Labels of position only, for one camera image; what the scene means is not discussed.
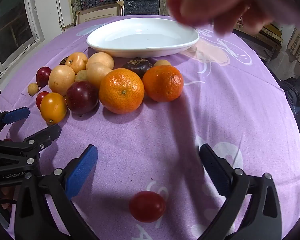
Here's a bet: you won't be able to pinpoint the pale yellow loquat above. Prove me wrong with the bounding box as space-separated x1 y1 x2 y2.
86 62 113 89
48 65 76 96
86 52 115 70

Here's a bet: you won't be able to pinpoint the orange mandarin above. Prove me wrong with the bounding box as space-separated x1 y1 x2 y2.
142 65 184 103
99 68 145 115

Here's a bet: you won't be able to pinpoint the stack of yellow-brown boxes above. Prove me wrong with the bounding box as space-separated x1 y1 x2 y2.
234 17 285 48

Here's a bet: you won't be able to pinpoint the dark purple mangosteen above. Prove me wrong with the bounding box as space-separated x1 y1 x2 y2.
122 57 152 78

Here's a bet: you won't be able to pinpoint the white oval plate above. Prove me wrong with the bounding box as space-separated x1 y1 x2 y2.
86 17 200 58

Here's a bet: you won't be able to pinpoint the red cherry tomato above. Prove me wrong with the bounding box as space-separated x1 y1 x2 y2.
36 91 50 110
129 191 167 223

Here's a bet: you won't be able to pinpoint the wooden picture frame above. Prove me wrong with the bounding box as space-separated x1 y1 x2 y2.
76 4 124 25

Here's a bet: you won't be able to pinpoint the small dark red plum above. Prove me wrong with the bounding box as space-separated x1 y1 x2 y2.
36 66 52 88

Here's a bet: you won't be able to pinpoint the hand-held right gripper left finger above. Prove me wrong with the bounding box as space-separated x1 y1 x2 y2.
14 144 98 240

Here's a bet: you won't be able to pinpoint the white-framed window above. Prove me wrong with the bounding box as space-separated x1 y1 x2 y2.
0 0 45 80

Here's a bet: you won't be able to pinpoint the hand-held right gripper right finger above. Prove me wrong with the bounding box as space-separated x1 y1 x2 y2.
199 144 282 240

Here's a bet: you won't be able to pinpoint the large dark red plum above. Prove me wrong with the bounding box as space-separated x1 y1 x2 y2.
65 81 100 115

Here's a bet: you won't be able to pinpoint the orange loquat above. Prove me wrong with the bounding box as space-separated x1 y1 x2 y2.
40 92 67 125
65 52 88 75

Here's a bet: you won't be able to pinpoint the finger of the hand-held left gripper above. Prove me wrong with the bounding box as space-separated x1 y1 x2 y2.
0 106 31 140
0 124 62 167

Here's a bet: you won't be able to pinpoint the stack of dark slate boxes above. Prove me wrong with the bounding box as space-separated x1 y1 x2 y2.
122 0 160 16

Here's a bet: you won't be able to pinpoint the purple printed tablecloth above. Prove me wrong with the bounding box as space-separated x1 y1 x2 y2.
0 15 300 240

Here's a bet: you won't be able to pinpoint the tan longan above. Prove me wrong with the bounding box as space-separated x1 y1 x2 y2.
75 70 88 82
27 83 40 97
153 59 172 68

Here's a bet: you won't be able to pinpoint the white leaning boards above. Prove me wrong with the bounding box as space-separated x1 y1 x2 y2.
56 0 75 28

